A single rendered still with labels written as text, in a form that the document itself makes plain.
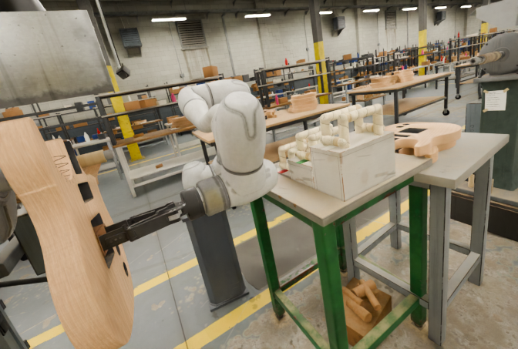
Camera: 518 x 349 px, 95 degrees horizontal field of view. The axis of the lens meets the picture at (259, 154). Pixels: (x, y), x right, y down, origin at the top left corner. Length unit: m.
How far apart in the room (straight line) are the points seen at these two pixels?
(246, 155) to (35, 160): 0.33
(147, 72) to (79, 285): 11.54
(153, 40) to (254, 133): 11.74
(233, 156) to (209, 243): 1.13
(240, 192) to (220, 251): 1.10
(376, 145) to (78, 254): 0.83
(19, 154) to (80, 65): 0.19
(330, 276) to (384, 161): 0.44
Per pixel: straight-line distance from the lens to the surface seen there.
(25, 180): 0.45
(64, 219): 0.47
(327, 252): 0.86
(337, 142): 0.81
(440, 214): 1.23
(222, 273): 1.75
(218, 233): 1.58
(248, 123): 0.48
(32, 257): 1.03
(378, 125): 0.93
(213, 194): 0.57
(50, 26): 0.57
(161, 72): 11.94
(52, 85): 0.56
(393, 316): 1.48
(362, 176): 0.88
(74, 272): 0.46
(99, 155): 0.70
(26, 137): 0.45
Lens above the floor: 1.34
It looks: 16 degrees down
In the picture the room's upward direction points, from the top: 11 degrees counter-clockwise
